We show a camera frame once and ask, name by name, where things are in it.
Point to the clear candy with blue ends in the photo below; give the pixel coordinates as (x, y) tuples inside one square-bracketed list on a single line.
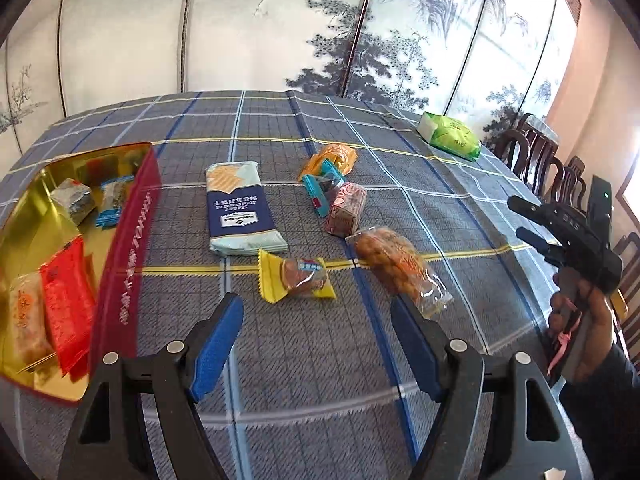
[(112, 200)]

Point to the pink brown cake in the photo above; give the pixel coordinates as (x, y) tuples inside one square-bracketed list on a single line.
[(345, 210)]

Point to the red snack packet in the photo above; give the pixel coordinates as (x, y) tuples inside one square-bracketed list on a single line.
[(67, 300)]

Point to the pink ribbon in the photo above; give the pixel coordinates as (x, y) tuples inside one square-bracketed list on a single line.
[(562, 342)]

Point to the red tin box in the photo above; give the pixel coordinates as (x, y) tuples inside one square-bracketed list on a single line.
[(125, 260)]

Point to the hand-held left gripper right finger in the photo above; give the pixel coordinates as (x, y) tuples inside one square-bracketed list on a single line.
[(415, 340)]

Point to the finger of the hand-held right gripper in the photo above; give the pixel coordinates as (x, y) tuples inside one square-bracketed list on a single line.
[(547, 215), (542, 247)]

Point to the blue cracker packet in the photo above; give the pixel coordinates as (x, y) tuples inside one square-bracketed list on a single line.
[(245, 210)]

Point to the orange snack packet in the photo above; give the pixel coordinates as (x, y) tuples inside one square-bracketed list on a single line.
[(335, 155)]

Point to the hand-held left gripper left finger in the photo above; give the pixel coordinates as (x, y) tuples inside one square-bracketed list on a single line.
[(215, 345)]

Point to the blue plaid tablecloth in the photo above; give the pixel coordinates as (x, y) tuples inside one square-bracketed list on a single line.
[(300, 410)]

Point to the person's right hand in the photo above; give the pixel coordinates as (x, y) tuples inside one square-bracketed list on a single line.
[(600, 330)]

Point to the grey snack block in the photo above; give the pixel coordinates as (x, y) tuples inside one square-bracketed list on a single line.
[(72, 202)]

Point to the blue small snack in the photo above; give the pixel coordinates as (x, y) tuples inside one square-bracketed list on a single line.
[(320, 187)]

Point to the green tissue pack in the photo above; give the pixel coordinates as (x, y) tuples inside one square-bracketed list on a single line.
[(450, 135)]

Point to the dark wooden chair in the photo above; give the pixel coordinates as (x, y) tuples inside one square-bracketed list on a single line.
[(570, 180), (505, 147), (542, 145)]

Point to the clear bag of coated peanuts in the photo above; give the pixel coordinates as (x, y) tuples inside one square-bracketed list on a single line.
[(27, 315), (395, 265)]

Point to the ink landscape folding screen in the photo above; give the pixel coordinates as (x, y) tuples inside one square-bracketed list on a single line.
[(200, 25)]

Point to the person's right forearm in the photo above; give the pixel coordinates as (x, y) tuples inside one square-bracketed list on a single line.
[(610, 410)]

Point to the yellow small cake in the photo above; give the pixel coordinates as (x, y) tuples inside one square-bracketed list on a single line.
[(300, 275)]

